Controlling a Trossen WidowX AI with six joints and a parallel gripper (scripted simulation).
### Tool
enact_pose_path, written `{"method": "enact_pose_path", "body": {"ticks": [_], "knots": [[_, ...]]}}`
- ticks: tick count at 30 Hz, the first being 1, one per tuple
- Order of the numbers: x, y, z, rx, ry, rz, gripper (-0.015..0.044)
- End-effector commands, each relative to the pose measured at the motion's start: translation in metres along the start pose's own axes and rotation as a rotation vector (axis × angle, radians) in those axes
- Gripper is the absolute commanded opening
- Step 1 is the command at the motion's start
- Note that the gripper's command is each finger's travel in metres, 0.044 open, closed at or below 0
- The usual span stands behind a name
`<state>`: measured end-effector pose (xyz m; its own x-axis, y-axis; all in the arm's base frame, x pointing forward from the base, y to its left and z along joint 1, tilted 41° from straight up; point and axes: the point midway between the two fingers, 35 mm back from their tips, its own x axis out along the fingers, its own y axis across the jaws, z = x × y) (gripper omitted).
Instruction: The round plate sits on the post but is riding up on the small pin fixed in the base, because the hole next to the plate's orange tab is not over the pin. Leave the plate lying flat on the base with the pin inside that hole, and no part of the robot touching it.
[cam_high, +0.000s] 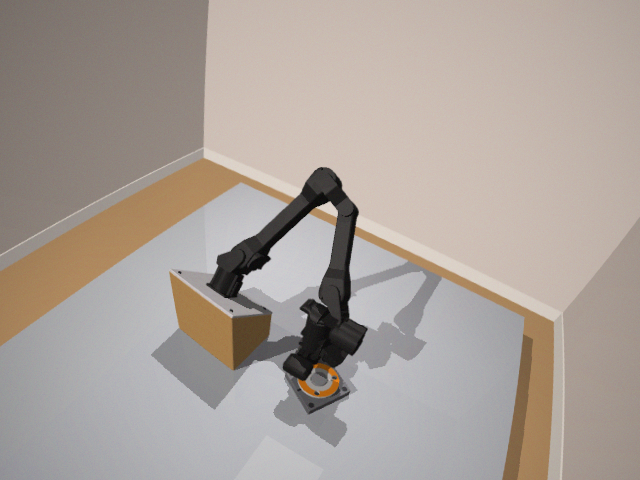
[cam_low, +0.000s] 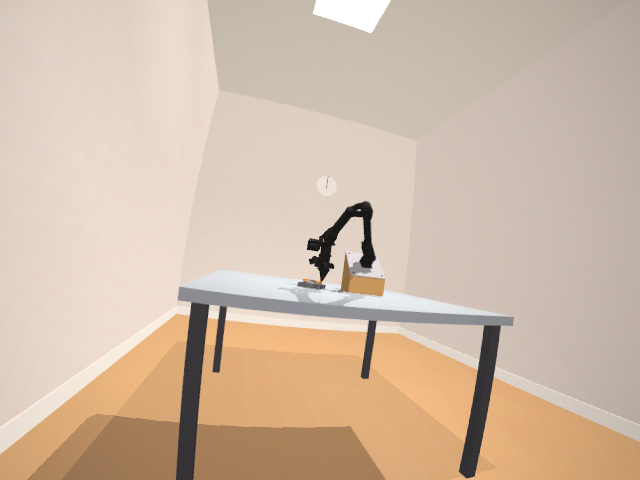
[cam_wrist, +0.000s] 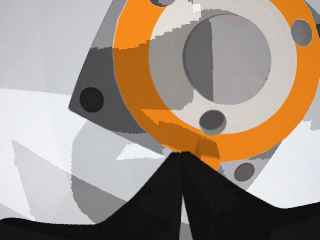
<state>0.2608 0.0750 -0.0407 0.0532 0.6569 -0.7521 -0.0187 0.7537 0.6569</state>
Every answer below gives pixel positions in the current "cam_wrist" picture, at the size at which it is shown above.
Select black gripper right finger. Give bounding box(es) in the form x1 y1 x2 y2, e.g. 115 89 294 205
180 151 320 240

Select orange round plate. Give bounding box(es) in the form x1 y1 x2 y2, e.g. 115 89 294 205
112 0 320 171

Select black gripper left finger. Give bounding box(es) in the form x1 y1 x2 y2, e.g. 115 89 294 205
0 152 183 240

